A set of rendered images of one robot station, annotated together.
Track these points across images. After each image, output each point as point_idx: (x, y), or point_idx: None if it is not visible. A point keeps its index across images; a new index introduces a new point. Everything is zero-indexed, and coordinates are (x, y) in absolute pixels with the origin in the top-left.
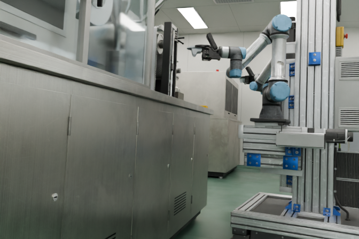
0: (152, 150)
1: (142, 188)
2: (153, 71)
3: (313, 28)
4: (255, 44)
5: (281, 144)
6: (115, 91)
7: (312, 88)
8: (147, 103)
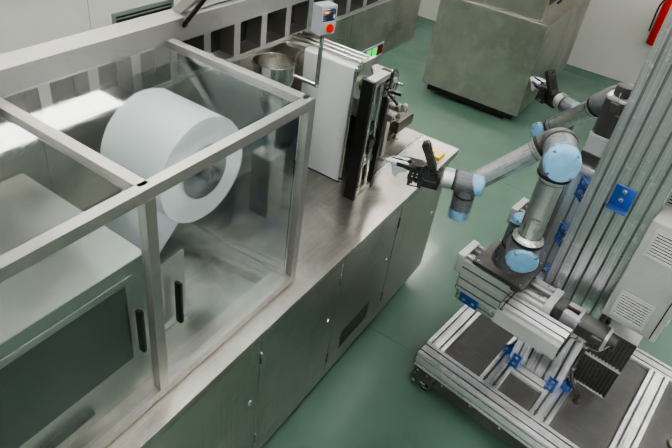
0: (292, 343)
1: (274, 387)
2: (342, 138)
3: (644, 146)
4: (514, 159)
5: (498, 324)
6: None
7: (598, 238)
8: None
